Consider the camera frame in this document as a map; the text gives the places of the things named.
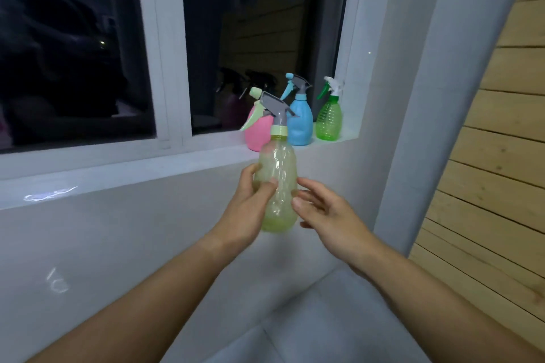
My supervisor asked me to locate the person's left hand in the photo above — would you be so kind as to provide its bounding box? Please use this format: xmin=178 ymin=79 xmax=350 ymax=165
xmin=211 ymin=163 xmax=278 ymax=256

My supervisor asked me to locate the person's right hand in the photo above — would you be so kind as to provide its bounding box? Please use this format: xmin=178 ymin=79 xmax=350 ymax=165
xmin=291 ymin=177 xmax=375 ymax=267

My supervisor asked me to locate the pale yellow spray bottle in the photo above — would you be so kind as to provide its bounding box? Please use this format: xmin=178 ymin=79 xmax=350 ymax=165
xmin=240 ymin=87 xmax=299 ymax=233

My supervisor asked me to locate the person's left forearm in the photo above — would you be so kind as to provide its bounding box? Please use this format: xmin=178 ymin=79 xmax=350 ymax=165
xmin=26 ymin=231 xmax=239 ymax=363

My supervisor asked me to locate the person's right forearm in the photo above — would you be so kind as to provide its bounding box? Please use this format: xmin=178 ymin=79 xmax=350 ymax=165
xmin=347 ymin=237 xmax=545 ymax=363

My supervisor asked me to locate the pink spray bottle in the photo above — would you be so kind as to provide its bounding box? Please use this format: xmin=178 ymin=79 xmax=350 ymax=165
xmin=245 ymin=101 xmax=274 ymax=152

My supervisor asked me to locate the blue spray bottle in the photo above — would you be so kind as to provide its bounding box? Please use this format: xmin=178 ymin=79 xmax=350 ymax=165
xmin=280 ymin=73 xmax=314 ymax=147

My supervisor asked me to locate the green spray bottle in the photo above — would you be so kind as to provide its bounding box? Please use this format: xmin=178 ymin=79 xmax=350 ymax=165
xmin=314 ymin=76 xmax=345 ymax=142

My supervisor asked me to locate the white window frame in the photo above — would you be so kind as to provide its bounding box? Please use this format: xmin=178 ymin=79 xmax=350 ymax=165
xmin=0 ymin=0 xmax=399 ymax=211

